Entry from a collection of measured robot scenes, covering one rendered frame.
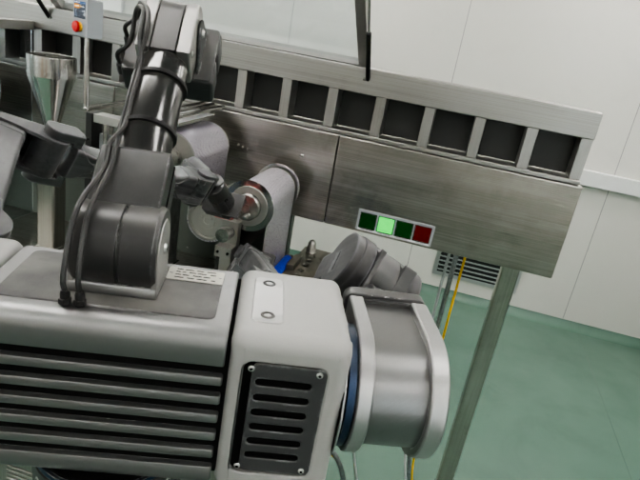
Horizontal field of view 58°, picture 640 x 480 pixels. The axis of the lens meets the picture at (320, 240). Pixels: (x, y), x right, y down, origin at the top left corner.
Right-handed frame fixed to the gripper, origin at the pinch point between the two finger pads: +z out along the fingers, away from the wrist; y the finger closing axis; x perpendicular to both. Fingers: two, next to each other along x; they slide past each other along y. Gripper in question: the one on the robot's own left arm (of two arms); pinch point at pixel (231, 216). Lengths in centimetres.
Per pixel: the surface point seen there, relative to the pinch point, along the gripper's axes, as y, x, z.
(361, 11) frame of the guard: 21, 58, -20
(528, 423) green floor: 124, -6, 184
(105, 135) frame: -35.2, 7.4, -15.8
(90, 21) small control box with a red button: -50, 36, -23
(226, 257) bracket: 0.2, -9.9, 6.8
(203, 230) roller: -10.6, -2.9, 9.9
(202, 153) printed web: -15.5, 16.1, 0.0
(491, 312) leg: 80, 12, 63
